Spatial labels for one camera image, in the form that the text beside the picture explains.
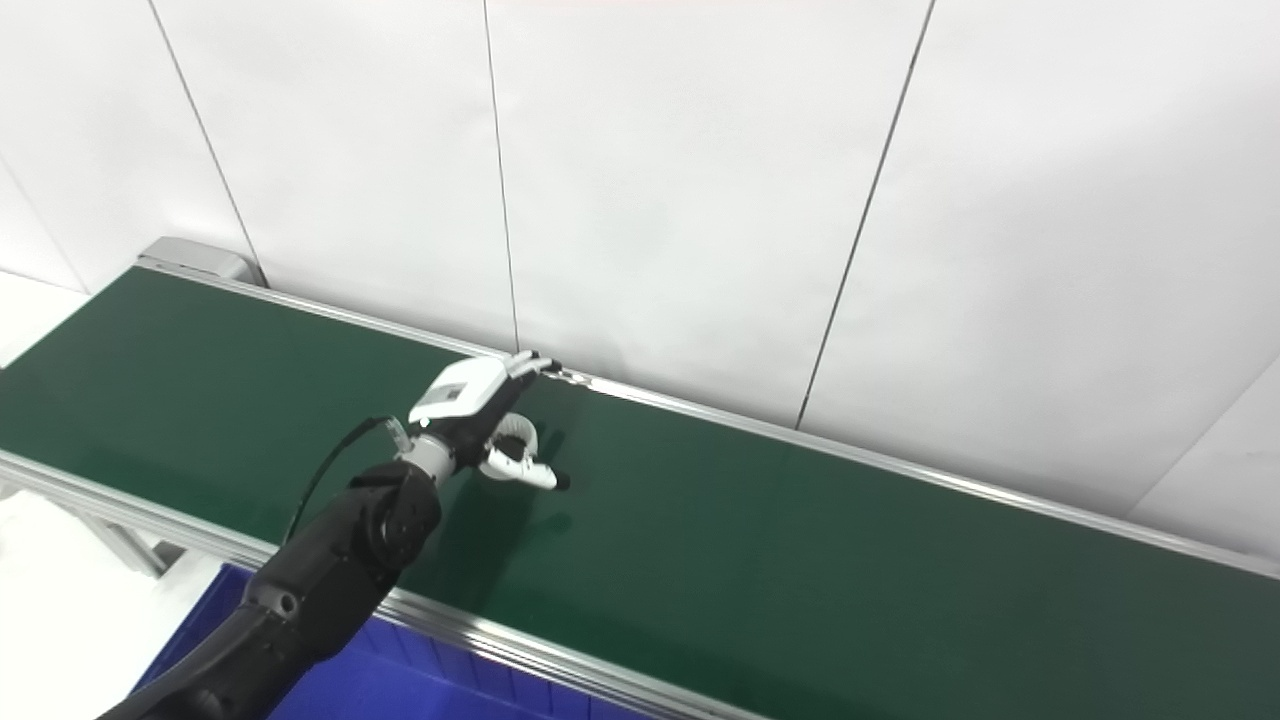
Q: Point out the green conveyor belt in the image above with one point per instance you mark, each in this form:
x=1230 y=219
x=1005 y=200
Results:
x=800 y=560
x=480 y=630

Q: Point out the blue plastic bin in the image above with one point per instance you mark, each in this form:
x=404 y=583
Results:
x=400 y=690

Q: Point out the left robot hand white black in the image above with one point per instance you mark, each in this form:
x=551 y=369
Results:
x=462 y=392

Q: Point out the grey conveyor end housing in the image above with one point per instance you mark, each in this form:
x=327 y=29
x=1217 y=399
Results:
x=200 y=258

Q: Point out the aluminium conveyor support leg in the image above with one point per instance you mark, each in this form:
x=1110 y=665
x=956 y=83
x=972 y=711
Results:
x=130 y=545

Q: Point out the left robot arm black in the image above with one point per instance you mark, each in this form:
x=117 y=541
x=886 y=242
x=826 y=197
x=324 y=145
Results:
x=340 y=570

